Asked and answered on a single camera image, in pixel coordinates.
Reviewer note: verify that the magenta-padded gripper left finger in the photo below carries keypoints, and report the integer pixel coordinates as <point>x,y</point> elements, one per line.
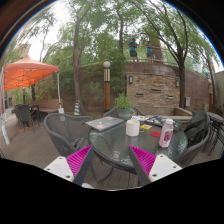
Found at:
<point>60,166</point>

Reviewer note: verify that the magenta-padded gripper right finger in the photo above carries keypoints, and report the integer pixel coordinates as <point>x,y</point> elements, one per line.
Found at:
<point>163,166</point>

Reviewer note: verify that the pink juice bottle white cap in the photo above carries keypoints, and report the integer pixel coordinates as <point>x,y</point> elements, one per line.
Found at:
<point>166,135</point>

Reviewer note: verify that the flat round red coaster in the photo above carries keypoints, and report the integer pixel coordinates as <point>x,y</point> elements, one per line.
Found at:
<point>155,134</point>

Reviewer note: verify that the grey wicker chair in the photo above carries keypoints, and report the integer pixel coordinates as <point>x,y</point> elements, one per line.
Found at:
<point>193,151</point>
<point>65,128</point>
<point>110,112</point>

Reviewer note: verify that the yellow card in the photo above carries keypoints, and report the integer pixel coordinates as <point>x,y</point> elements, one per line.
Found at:
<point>145,127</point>

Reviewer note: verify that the black laptop with stickers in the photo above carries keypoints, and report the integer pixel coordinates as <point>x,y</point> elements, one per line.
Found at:
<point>160,121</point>

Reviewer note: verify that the white ceramic cup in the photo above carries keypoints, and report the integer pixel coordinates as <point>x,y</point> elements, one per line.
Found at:
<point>132,128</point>

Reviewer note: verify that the black jacket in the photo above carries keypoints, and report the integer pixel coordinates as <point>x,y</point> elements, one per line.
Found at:
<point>196,128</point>

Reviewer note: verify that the white sticker sheet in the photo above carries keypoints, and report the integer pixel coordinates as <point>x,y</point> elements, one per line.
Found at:
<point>139,118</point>

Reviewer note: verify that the yellow blue striped cone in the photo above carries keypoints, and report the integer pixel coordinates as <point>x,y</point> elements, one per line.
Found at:
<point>77,109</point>

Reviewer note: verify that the grey laptop with stickers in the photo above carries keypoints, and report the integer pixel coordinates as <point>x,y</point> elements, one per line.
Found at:
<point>104,123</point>

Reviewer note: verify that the group of dark chairs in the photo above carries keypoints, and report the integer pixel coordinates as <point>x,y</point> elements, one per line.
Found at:
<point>25,115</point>

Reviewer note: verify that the wooden bench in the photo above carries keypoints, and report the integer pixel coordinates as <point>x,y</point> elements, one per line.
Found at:
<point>46,105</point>

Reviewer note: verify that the green plant in blue pot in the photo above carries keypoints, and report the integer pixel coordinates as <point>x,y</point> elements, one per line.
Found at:
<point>124,106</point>

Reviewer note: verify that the orange canopy tent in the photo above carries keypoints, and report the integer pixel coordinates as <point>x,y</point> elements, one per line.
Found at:
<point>28,70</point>

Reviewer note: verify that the person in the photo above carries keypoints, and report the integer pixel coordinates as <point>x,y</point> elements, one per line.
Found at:
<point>149,50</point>
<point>133,48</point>

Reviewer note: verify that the wall lantern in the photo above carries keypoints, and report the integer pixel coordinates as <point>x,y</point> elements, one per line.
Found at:
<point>130,80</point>
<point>177,84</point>

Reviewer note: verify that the lamp post with globe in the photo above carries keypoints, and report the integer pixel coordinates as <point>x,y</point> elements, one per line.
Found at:
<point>106,90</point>

